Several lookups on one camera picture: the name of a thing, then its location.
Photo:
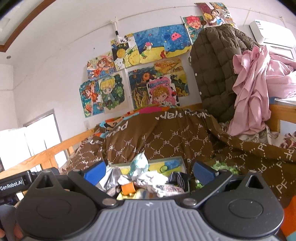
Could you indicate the white wall socket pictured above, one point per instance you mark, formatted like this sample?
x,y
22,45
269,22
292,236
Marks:
x,y
86,125

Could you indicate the blond boy green drawing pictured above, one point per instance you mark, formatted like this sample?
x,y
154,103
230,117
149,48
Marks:
x,y
111,92

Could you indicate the blue white mask wrapper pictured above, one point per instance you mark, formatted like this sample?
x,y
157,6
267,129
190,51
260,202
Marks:
x,y
138,164

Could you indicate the brown printed blanket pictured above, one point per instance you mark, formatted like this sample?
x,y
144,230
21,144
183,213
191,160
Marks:
x,y
161,143

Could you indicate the yellow planet drawing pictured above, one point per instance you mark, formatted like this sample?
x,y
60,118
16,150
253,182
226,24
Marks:
x,y
120,54

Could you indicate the orange landscape drawing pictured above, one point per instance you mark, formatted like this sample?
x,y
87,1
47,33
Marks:
x,y
168,66

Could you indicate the yellow beach drawing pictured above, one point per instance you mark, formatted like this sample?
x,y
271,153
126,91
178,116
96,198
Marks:
x,y
148,46

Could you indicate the white wall bracket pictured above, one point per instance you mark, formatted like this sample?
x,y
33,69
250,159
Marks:
x,y
115,25

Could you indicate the white air conditioner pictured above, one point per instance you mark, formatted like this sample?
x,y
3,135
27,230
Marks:
x,y
272,32

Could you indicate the small black white drawing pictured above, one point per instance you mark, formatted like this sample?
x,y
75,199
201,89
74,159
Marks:
x,y
126,39

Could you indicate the white cloud print towel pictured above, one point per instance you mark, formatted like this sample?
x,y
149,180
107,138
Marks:
x,y
166,190

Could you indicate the wooden bed side rail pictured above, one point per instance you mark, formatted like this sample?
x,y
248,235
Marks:
x,y
46,155

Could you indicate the pink cloth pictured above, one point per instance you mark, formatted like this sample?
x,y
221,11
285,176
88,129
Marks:
x,y
249,97

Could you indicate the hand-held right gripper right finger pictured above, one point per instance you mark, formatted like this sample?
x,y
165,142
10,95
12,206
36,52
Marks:
x,y
204,173

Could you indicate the red-haired child drawing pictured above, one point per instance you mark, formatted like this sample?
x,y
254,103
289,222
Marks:
x,y
194,25

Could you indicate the grey shallow box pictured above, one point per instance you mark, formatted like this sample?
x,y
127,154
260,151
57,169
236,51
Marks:
x,y
187,185

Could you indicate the yellow and black drawing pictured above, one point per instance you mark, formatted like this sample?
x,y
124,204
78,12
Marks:
x,y
182,85

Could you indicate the olive quilted jacket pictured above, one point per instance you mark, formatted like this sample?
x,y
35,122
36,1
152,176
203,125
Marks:
x,y
212,76

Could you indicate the window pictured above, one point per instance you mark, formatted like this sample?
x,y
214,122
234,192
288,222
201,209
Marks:
x,y
39,139

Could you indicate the cow-print boy portrait drawing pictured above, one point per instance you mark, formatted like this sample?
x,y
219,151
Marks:
x,y
161,92

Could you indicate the floral bed sheet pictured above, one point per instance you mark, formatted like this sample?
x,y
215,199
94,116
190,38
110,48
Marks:
x,y
259,136

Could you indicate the pink jellyfish sea drawing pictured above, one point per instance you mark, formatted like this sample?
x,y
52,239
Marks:
x,y
175,37

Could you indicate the wooden bed end board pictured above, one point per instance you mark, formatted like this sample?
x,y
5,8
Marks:
x,y
275,115

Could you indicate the orange-haired girl drawing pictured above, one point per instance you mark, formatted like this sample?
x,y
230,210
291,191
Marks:
x,y
101,66

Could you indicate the pastel striped sock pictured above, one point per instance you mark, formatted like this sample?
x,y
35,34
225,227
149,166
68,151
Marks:
x,y
136,194

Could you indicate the brown wooden trim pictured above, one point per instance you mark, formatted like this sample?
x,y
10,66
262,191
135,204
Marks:
x,y
27,25

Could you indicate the person's left hand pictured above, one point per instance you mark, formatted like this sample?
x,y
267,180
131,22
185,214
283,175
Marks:
x,y
18,233

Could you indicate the black striped sock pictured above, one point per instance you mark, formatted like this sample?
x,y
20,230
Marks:
x,y
178,180

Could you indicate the clear jar of green pellets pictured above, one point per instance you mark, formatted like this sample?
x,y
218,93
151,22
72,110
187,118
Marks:
x,y
222,166

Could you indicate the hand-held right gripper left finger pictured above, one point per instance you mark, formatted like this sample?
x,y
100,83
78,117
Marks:
x,y
94,173

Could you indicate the orange sock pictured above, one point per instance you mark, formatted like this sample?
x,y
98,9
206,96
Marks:
x,y
128,188

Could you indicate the pile of white grey socks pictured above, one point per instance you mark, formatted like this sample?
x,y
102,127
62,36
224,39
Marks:
x,y
111,178

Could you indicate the orange-haired fairy drawing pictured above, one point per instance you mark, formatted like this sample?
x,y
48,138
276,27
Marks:
x,y
90,97

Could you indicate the girl with fan drawing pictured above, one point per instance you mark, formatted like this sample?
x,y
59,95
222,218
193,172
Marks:
x,y
215,12

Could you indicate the sea plants clownfish drawing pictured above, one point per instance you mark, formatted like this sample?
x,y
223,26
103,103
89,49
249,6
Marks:
x,y
138,92

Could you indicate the magenta pillow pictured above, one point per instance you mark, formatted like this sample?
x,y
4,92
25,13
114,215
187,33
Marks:
x,y
151,109

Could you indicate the green frog drawing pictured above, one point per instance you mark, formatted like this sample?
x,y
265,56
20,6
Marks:
x,y
171,165

